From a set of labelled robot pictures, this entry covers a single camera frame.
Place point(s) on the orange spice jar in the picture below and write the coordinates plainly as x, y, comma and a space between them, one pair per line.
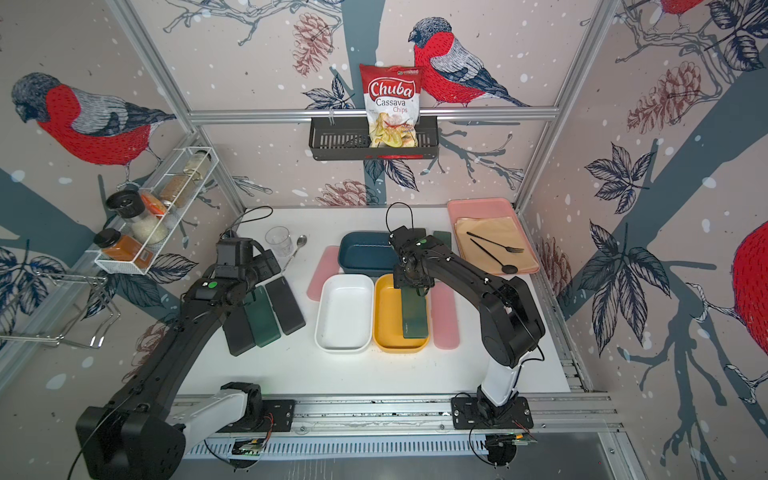
121, 247

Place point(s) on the green pencil case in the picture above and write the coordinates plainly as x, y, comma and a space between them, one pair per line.
261, 317
414, 314
444, 236

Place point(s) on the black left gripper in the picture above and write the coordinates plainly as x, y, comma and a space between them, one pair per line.
266, 269

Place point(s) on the tan spice jar rear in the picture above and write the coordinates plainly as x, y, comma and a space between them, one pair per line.
181, 188

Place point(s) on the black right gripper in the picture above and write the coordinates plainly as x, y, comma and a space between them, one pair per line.
400, 283

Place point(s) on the red cassava chips bag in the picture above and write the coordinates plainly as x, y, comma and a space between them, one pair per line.
392, 103

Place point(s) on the dark teal storage box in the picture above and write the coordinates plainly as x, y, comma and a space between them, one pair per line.
368, 253

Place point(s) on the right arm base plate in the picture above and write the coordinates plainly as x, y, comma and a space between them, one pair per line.
492, 414

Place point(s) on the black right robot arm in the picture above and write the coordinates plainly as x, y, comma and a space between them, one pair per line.
510, 323

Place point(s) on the black fork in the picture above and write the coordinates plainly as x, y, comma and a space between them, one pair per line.
507, 248

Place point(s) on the white storage box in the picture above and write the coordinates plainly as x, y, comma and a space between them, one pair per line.
345, 317

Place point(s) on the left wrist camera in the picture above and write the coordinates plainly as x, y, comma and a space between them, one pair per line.
234, 252

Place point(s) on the white wire spice rack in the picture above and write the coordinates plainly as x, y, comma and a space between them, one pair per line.
171, 216

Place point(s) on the metal spoon white handle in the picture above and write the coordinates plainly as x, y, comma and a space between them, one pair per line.
300, 243

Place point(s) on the yellow storage box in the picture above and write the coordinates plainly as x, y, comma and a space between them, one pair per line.
387, 327

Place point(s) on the pink tray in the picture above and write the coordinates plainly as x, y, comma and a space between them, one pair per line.
480, 209

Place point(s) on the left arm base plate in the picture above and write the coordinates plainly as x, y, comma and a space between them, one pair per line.
264, 415

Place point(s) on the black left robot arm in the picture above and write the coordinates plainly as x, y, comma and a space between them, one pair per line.
130, 437

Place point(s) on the metal wire hanger rack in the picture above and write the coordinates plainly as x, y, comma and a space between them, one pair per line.
74, 298

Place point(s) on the tan cloth mat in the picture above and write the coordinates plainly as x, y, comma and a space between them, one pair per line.
504, 230

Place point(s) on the black spoon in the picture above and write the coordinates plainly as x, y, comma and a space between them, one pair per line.
506, 268

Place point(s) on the aluminium front rail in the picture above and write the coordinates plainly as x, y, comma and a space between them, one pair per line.
429, 414

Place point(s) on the black lid spice grinder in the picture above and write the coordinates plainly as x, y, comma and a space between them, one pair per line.
146, 228

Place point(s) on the clear drinking glass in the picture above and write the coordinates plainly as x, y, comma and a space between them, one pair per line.
279, 241

